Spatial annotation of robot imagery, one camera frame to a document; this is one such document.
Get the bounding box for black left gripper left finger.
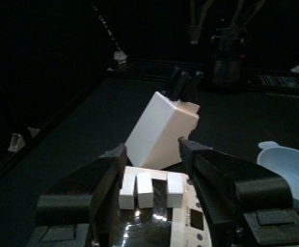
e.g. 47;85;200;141
26;143;131;247

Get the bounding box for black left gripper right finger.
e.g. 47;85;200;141
176;136;299;247

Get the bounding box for pale blue plastic bowl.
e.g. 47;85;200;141
255;140;299;216

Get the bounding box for white crumpled cloth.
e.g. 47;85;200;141
124;91;202;171

